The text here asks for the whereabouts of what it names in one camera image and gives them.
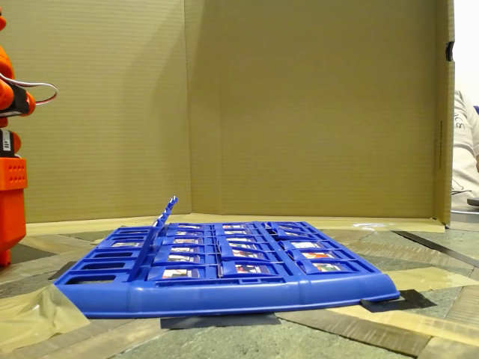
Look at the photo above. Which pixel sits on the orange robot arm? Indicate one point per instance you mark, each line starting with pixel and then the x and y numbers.
pixel 11 209

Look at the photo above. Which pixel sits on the blue character flip tile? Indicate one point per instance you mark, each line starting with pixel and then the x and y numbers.
pixel 164 220
pixel 167 215

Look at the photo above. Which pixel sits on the Sir Stretch flip tile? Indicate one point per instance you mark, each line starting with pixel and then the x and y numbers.
pixel 183 258

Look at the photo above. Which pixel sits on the red card tile Leo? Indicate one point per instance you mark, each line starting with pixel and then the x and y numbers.
pixel 155 233

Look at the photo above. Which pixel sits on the red card tile Lucia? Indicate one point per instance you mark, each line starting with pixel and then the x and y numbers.
pixel 149 241

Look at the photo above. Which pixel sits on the red card tile Raphael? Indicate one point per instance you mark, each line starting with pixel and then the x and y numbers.
pixel 144 250

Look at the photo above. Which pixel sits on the blue plastic game board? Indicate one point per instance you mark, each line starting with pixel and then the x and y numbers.
pixel 224 299

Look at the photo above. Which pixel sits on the brown cardboard backdrop box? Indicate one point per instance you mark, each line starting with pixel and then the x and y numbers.
pixel 299 112

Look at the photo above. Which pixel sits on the small black tape piece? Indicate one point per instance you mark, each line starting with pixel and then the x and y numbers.
pixel 61 272

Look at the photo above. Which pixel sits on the long black tape strip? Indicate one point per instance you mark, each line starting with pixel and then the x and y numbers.
pixel 430 245

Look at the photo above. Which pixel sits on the glossy beige tape patch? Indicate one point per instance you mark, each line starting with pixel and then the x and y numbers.
pixel 434 278

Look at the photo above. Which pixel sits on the person in white t-shirt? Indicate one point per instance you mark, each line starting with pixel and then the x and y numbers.
pixel 466 157

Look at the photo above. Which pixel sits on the grey round tray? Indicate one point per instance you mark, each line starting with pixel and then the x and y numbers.
pixel 466 216

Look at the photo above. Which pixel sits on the crumpled beige tape piece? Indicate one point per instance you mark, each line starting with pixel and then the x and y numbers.
pixel 37 321

